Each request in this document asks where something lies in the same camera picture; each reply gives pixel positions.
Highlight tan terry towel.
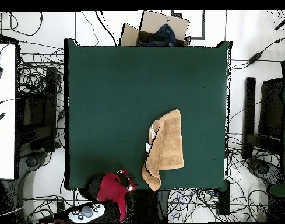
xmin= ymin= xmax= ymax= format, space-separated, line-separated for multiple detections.
xmin=141 ymin=108 xmax=185 ymax=193

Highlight dark green table cloth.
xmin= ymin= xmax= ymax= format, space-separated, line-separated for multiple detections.
xmin=64 ymin=38 xmax=231 ymax=191

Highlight small black box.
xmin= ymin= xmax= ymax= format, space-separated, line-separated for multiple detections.
xmin=217 ymin=181 xmax=231 ymax=216

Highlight black floor equipment lump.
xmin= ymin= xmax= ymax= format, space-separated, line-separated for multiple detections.
xmin=246 ymin=157 xmax=285 ymax=188
xmin=22 ymin=151 xmax=48 ymax=169

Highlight black metal stand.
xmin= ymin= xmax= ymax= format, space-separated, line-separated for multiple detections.
xmin=242 ymin=76 xmax=285 ymax=160
xmin=17 ymin=66 xmax=59 ymax=153

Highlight white desk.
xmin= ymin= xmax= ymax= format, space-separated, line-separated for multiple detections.
xmin=0 ymin=43 xmax=17 ymax=180

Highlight dark blue garment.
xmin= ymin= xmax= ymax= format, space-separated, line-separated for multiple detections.
xmin=136 ymin=23 xmax=178 ymax=47

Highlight open cardboard box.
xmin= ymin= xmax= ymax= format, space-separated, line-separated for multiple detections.
xmin=119 ymin=10 xmax=191 ymax=47

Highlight black power adapter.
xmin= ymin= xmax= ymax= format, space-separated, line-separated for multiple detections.
xmin=246 ymin=51 xmax=264 ymax=67

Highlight black rod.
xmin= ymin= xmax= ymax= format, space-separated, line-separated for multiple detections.
xmin=273 ymin=13 xmax=285 ymax=32

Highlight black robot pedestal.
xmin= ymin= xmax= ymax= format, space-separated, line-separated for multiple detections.
xmin=130 ymin=190 xmax=171 ymax=224

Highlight tangled black cables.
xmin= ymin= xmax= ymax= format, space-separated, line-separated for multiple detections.
xmin=226 ymin=132 xmax=273 ymax=223
xmin=16 ymin=41 xmax=65 ymax=99

